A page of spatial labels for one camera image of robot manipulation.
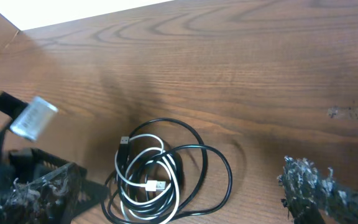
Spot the white USB cable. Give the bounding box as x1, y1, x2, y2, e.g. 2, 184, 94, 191
114, 133, 181, 224

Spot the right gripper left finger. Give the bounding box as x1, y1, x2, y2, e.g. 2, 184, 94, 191
0, 148, 108, 224

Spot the black USB cable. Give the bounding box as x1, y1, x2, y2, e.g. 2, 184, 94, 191
100, 117, 233, 224

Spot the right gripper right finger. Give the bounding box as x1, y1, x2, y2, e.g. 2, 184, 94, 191
277, 156, 358, 223

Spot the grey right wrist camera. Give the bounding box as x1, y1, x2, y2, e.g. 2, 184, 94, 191
10, 96, 58, 141

